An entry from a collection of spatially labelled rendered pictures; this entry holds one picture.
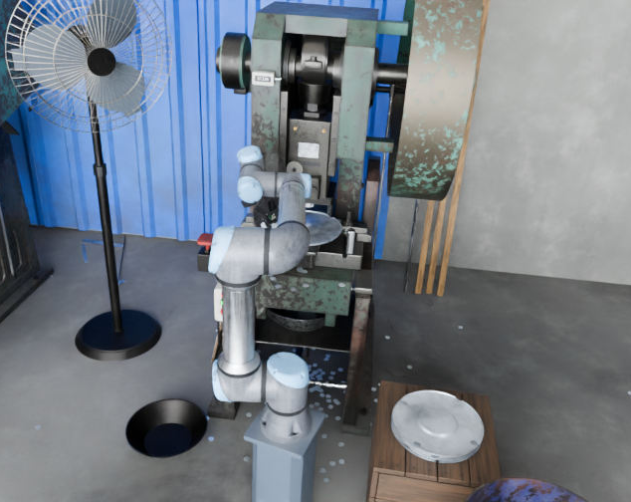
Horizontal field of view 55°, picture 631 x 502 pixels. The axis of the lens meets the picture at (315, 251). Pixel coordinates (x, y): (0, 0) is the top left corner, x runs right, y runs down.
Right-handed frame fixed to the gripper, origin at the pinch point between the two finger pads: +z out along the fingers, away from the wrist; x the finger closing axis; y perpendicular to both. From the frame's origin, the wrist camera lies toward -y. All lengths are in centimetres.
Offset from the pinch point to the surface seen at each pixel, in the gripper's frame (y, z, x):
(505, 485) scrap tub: 101, 33, -8
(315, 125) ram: -1.2, -27.9, 29.9
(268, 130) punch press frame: -9.6, -30.4, 16.0
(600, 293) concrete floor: 41, 143, 171
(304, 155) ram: -3.7, -18.0, 23.9
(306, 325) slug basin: 4.6, 44.3, 0.7
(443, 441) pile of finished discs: 77, 43, -5
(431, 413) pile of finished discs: 67, 44, 1
